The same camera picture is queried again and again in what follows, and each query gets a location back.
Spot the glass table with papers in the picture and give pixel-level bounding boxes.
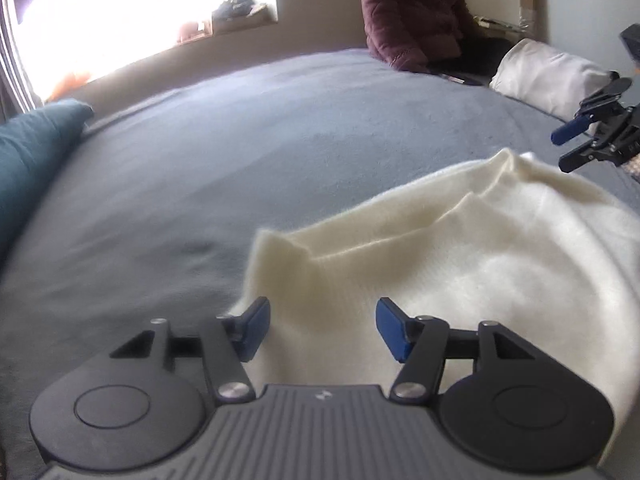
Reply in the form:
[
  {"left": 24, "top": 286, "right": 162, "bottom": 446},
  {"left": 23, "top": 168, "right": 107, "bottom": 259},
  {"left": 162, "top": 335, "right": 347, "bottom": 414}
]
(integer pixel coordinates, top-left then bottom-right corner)
[{"left": 470, "top": 12, "right": 523, "bottom": 32}]

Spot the cream fleece sweater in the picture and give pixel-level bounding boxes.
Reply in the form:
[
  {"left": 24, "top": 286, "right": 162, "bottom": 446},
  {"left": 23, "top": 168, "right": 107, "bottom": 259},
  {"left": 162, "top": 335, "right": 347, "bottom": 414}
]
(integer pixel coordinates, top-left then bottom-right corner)
[{"left": 227, "top": 149, "right": 640, "bottom": 471}]

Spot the orange plush toy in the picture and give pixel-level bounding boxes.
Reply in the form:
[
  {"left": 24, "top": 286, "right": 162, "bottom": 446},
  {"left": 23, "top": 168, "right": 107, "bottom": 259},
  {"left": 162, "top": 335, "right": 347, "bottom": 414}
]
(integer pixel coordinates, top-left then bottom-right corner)
[{"left": 47, "top": 72, "right": 93, "bottom": 102}]

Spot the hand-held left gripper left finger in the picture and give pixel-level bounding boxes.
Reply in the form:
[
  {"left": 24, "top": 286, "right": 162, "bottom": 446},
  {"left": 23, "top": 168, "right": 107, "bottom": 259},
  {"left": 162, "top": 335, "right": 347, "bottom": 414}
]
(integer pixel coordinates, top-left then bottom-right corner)
[{"left": 109, "top": 296, "right": 272, "bottom": 403}]

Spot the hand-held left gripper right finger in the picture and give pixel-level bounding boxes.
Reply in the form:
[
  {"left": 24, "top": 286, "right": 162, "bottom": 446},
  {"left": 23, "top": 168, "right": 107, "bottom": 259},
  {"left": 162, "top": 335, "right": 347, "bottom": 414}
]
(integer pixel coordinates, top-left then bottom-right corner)
[{"left": 375, "top": 297, "right": 536, "bottom": 403}]

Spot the dark clutter on sill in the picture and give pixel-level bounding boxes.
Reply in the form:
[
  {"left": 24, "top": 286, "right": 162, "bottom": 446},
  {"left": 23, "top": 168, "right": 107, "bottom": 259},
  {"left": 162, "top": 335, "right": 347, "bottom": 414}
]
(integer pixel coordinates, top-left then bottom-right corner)
[{"left": 211, "top": 0, "right": 278, "bottom": 36}]

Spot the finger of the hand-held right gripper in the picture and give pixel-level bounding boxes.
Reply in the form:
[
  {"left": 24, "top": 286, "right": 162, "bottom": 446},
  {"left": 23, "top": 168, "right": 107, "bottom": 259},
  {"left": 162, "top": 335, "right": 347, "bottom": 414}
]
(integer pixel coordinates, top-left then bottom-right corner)
[
  {"left": 558, "top": 119, "right": 627, "bottom": 174},
  {"left": 551, "top": 77, "right": 635, "bottom": 145}
]

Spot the white folded quilt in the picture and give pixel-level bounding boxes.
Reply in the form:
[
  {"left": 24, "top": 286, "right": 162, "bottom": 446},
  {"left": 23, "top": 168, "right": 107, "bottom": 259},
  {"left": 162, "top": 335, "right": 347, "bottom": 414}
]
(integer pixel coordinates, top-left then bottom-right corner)
[{"left": 489, "top": 37, "right": 623, "bottom": 121}]

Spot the blue pillow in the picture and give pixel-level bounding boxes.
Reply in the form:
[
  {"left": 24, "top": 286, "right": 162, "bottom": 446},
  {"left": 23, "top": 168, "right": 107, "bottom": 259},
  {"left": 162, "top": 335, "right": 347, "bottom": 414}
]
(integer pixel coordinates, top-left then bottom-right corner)
[{"left": 0, "top": 98, "right": 93, "bottom": 261}]

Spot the grey bed blanket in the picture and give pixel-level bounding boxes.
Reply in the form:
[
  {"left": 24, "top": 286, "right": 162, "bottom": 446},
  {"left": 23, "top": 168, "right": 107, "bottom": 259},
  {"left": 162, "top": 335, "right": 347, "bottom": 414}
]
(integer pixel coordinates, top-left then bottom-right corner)
[{"left": 0, "top": 49, "right": 640, "bottom": 480}]

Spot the beige curtain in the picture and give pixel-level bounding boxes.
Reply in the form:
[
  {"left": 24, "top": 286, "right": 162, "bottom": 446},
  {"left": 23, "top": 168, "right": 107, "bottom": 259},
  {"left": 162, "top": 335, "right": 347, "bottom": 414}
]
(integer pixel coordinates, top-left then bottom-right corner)
[{"left": 0, "top": 0, "right": 42, "bottom": 112}]

